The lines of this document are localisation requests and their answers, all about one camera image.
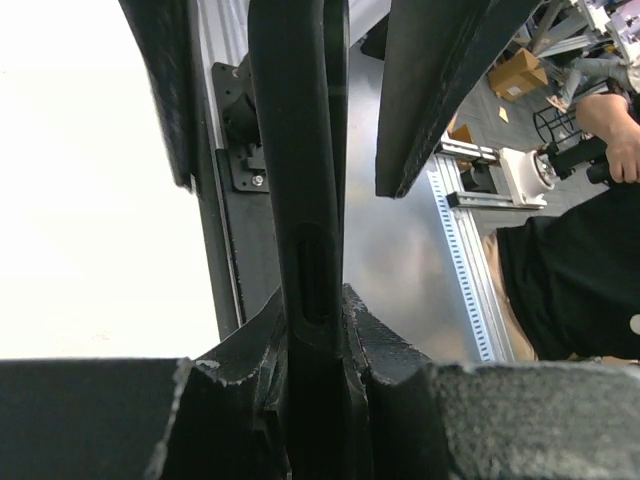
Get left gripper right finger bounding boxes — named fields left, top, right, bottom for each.
left=343, top=285, right=639, bottom=479

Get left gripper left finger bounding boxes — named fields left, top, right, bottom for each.
left=1, top=294, right=291, bottom=479

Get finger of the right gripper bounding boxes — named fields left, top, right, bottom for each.
left=375, top=0, right=538, bottom=198
left=119, top=0, right=195, bottom=190

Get phone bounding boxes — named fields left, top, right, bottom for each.
left=248, top=1, right=355, bottom=479

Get operator left hand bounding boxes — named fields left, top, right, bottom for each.
left=576, top=94, right=639, bottom=184

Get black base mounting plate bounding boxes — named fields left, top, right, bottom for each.
left=195, top=62, right=280, bottom=338

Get operator black shirt torso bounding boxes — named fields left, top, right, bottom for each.
left=496, top=184, right=639, bottom=361

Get right white cable duct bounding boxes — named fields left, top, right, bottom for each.
left=426, top=155, right=515, bottom=362

